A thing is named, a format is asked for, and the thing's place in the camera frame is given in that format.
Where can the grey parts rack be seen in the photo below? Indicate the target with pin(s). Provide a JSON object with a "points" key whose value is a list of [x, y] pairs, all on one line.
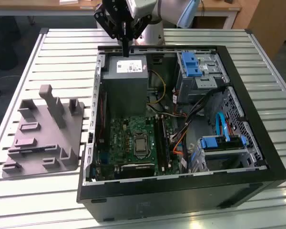
{"points": [[45, 133]]}

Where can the metal disk bay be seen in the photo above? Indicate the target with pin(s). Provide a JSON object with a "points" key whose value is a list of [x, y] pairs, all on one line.
{"points": [[225, 152]]}

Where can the silver CPU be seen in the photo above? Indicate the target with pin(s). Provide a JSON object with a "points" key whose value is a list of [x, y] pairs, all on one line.
{"points": [[139, 145]]}

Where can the metal optical drive cage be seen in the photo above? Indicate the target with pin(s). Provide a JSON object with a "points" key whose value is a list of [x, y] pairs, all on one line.
{"points": [[205, 83]]}

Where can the green motherboard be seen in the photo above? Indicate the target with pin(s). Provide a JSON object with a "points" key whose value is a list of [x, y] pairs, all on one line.
{"points": [[120, 133]]}

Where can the brown wooden cabinet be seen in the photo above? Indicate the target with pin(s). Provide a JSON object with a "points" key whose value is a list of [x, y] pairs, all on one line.
{"points": [[271, 23]]}

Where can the black graphics card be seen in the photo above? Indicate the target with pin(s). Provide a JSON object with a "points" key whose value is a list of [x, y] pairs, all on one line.
{"points": [[137, 169]]}

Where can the blue plastic drive latch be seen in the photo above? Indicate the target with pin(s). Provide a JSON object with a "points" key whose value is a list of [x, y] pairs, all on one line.
{"points": [[189, 64]]}

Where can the grey power supply unit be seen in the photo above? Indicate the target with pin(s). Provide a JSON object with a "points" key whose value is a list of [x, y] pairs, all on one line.
{"points": [[124, 95]]}

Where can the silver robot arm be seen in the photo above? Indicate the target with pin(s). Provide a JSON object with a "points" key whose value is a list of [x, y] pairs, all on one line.
{"points": [[153, 33]]}

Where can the black PC case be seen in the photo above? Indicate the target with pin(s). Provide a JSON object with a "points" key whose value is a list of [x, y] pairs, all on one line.
{"points": [[181, 198]]}

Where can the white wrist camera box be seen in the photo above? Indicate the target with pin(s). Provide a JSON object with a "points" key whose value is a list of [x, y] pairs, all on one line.
{"points": [[140, 9]]}

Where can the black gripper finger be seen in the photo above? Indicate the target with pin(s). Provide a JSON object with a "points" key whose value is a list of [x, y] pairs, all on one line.
{"points": [[105, 21], [139, 27]]}

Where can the black office chair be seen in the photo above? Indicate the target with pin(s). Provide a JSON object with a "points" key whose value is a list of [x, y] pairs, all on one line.
{"points": [[4, 43]]}

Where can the hard disk in blue carrier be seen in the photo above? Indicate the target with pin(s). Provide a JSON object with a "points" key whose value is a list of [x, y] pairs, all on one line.
{"points": [[211, 142]]}

